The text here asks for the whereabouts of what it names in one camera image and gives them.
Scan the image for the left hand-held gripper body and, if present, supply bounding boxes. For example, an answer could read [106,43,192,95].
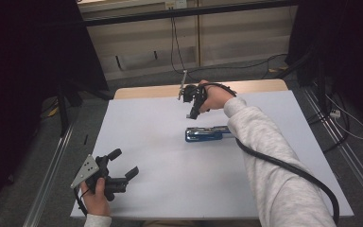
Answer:
[70,153,130,202]

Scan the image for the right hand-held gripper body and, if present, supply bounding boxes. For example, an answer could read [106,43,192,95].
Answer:
[178,69,208,107]

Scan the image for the blue stapler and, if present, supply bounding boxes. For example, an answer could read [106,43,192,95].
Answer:
[184,125,234,143]

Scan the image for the person's left hand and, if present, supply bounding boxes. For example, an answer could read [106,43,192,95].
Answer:
[79,177,112,218]

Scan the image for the person's right hand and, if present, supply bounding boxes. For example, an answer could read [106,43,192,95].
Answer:
[198,79,236,114]

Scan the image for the white table cover sheet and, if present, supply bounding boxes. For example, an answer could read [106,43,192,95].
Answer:
[69,89,354,220]

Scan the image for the black stand leg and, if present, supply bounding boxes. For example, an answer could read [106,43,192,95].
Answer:
[56,80,83,137]

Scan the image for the black horizontal bar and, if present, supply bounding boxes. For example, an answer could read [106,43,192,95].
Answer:
[45,0,299,28]

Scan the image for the black curtain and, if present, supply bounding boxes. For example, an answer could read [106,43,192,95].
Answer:
[284,0,363,133]
[0,0,110,216]

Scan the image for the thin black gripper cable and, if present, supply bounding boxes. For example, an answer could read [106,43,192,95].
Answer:
[73,186,90,218]

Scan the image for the black hanging wall cable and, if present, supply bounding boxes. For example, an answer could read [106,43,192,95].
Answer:
[169,16,191,76]

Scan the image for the black floor cable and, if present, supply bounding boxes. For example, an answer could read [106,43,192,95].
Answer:
[185,52,289,81]

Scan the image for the metal floor rail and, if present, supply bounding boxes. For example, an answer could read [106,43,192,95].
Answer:
[23,123,76,227]
[302,85,363,207]

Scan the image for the white wall socket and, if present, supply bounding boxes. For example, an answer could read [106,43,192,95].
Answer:
[164,0,189,10]

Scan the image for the thick black gripper cable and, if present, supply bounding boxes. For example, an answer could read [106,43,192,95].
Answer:
[201,82,341,226]

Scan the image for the white floor cable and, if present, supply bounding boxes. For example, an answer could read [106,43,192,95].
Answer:
[323,93,363,141]

